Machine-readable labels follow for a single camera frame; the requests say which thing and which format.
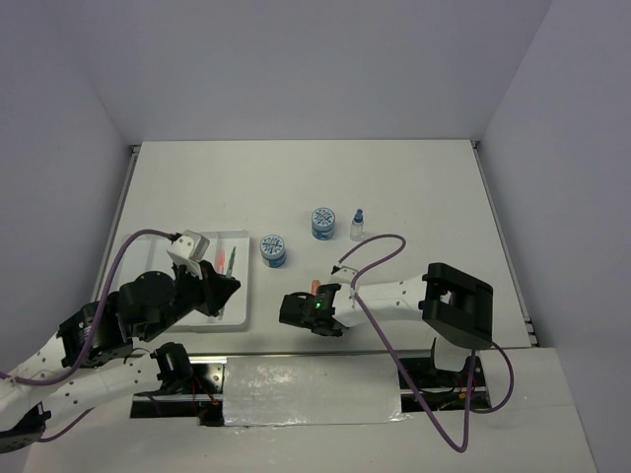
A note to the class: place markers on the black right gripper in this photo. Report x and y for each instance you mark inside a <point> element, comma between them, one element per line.
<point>338,332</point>

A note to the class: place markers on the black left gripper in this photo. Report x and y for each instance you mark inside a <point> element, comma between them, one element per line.
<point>217,289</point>

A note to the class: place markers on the green pen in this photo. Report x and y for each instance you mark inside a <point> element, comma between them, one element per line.
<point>229,268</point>

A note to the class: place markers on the orange highlighter pen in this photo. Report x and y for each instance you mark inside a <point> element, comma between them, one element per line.
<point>221,261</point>

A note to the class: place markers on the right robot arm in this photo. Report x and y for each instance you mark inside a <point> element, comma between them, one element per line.
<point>458,308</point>

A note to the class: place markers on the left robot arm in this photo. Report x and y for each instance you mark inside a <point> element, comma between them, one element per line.
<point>88,362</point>

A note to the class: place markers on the blue slime jar near tray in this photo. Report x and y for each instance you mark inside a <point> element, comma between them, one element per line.
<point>273,251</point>

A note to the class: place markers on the blue slime jar far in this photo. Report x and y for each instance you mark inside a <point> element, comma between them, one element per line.
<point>323,222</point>

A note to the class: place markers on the small clear spray bottle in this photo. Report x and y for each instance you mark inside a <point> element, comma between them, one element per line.
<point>357,226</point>

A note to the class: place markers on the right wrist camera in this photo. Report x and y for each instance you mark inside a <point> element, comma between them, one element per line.
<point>342,275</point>

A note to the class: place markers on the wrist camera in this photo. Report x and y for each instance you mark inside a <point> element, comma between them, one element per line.
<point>342,275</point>
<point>187,248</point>

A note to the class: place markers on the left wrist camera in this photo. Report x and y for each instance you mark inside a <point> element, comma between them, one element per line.
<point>187,248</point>

